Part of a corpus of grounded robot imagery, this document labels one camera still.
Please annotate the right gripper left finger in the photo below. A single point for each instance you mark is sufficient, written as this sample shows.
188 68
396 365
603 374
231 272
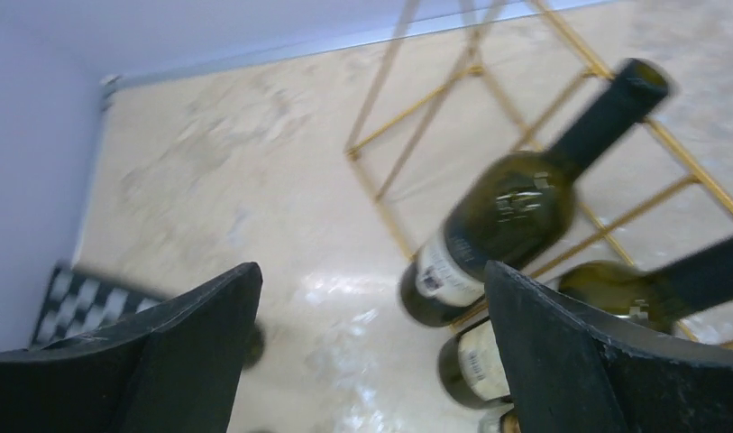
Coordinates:
174 367

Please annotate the black white chessboard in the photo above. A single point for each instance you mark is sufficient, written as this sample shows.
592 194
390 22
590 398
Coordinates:
79 300

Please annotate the gold wire wine rack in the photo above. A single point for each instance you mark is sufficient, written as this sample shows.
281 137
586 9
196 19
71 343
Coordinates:
675 33

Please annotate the dark wine bottle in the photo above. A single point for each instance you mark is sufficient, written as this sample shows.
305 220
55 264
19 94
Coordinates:
469 366
523 203
255 346

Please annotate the clear liquor bottle black cap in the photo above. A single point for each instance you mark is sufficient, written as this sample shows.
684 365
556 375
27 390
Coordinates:
499 420

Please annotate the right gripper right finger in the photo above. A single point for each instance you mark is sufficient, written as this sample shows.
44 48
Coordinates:
574 368

